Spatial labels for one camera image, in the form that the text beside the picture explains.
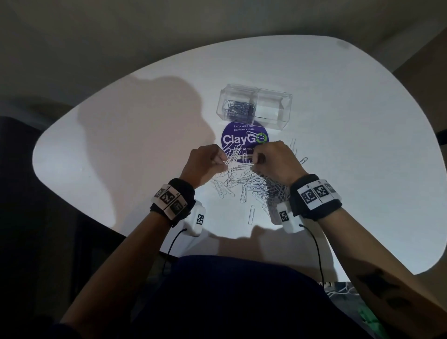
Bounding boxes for person's right hand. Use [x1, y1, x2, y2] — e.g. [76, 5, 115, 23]
[251, 140, 309, 188]

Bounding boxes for person's left hand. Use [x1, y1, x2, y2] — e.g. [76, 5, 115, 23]
[178, 143, 230, 190]

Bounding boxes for pile of mixed paper clips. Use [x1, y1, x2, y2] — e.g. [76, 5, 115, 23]
[211, 138, 309, 226]

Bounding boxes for clear plastic two-compartment box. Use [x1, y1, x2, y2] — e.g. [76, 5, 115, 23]
[216, 83, 293, 131]

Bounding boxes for cluster of sorted blue clips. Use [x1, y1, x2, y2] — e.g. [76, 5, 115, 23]
[225, 99, 256, 121]

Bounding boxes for person's left forearm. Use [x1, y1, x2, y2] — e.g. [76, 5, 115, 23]
[59, 211, 172, 339]

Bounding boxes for person's right forearm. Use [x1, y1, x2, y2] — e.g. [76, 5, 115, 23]
[318, 208, 447, 339]

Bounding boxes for person's dark blue clothing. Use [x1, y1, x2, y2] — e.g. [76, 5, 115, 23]
[132, 255, 371, 339]

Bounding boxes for round purple sticker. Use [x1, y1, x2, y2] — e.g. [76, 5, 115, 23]
[221, 120, 270, 154]

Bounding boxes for black left wristband with markers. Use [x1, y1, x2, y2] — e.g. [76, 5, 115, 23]
[150, 178, 196, 228]

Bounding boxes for black wristband with markers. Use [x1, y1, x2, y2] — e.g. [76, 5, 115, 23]
[150, 178, 196, 228]
[289, 174, 343, 222]

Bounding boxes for black right wristband with markers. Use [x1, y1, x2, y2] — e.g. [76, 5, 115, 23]
[289, 174, 343, 222]

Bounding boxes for green object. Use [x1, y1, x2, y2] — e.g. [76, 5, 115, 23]
[358, 305, 386, 339]

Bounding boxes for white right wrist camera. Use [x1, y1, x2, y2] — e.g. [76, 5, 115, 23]
[276, 201, 305, 234]

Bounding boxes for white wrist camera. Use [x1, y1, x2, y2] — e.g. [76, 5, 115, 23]
[276, 201, 305, 234]
[181, 201, 207, 238]

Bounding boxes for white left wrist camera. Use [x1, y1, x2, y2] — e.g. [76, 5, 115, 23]
[181, 201, 207, 238]

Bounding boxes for black left camera cable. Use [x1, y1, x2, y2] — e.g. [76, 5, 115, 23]
[162, 227, 188, 277]

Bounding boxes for black camera cable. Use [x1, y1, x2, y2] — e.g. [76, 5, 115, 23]
[162, 227, 188, 277]
[299, 224, 325, 285]

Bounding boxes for black right camera cable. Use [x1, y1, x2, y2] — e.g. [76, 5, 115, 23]
[299, 224, 325, 285]

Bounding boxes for white cables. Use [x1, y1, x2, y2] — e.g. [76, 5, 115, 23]
[323, 281, 360, 298]

